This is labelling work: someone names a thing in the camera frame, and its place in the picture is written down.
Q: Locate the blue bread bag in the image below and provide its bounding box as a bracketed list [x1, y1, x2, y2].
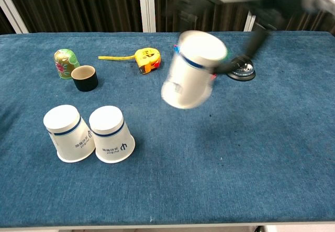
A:
[173, 42, 218, 82]

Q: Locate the blue table cloth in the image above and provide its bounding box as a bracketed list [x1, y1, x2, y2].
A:
[0, 31, 335, 228]

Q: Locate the yellow tape measure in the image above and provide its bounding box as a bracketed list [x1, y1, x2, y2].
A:
[98, 47, 162, 75]

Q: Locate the silver call bell black base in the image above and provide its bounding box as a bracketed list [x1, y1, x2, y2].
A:
[225, 56, 256, 82]

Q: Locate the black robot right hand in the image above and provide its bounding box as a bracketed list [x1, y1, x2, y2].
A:
[167, 0, 286, 75]

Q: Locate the white paper cup blue stripe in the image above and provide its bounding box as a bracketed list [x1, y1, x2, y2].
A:
[88, 105, 136, 164]
[43, 104, 96, 163]
[160, 30, 228, 110]

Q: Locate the green gold nesting doll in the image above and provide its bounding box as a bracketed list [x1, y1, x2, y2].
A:
[53, 48, 81, 80]

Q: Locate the white frame post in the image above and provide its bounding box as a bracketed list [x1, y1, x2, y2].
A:
[137, 0, 157, 33]
[243, 10, 259, 32]
[0, 0, 29, 35]

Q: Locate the black nesting doll base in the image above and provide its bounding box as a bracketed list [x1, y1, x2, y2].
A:
[71, 65, 99, 92]

